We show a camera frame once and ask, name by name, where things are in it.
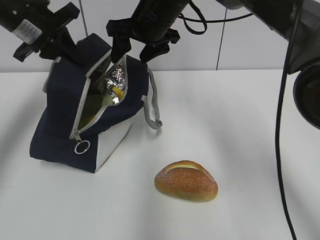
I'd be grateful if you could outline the black cable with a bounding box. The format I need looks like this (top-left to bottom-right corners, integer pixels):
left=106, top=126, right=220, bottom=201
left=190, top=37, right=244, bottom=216
left=178, top=0, right=301, bottom=240

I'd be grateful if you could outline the navy and white lunch bag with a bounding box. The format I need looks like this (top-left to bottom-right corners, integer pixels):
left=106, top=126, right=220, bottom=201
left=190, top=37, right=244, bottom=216
left=29, top=34, right=163, bottom=173

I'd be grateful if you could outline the metal zipper pull ring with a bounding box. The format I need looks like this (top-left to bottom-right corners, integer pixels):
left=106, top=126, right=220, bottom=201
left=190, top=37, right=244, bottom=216
left=73, top=139, right=91, bottom=155

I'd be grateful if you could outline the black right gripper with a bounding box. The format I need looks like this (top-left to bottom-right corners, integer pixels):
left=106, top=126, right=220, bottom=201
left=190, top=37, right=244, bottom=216
left=106, top=0, right=180, bottom=64

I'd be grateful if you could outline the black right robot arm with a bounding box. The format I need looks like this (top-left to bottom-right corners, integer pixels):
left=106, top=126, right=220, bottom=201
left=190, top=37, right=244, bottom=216
left=106, top=0, right=320, bottom=128

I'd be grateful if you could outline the green lid glass food container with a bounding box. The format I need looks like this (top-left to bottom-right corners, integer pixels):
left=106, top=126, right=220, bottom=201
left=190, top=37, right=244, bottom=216
left=82, top=94, right=114, bottom=117

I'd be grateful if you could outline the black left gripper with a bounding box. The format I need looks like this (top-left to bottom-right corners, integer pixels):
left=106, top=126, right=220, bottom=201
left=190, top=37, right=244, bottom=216
left=0, top=0, right=88, bottom=67

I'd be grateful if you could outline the yellow banana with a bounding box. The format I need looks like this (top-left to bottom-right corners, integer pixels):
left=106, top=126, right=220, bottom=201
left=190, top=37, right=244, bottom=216
left=78, top=86, right=125, bottom=129

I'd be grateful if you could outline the brown bread loaf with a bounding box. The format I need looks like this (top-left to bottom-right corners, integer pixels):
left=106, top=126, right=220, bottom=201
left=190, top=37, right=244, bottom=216
left=154, top=160, right=219, bottom=202

